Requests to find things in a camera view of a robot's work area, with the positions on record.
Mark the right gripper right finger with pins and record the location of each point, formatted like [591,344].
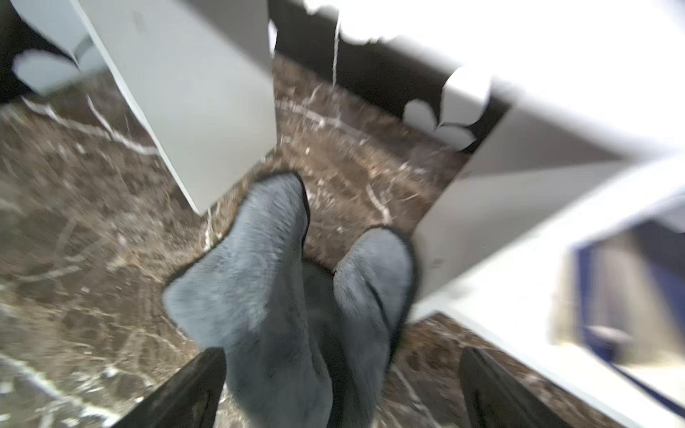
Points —
[494,398]

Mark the white wooden bookshelf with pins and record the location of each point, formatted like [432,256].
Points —
[109,185]

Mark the grey microfibre cloth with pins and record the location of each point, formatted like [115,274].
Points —
[304,346]

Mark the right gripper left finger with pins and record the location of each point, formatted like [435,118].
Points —
[190,398]

